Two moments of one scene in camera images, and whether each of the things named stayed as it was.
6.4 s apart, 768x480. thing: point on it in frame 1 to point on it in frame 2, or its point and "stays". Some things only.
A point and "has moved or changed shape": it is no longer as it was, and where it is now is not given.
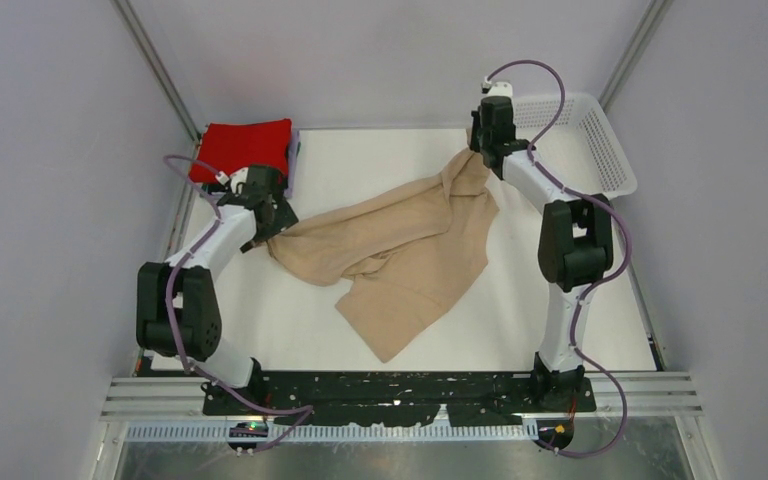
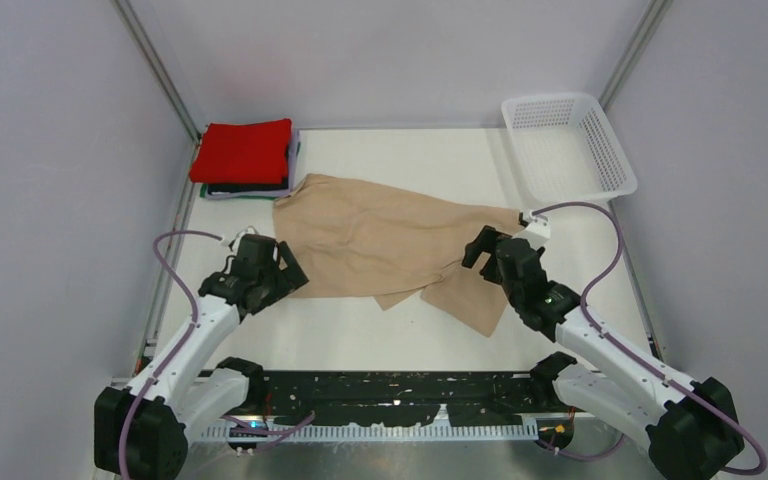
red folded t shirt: [233, 146] stays
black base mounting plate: [379, 398] stays
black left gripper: [285, 219] to [288, 279]
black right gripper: [475, 122] to [485, 242]
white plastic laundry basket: [582, 150] stays
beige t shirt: [408, 253] has moved or changed shape
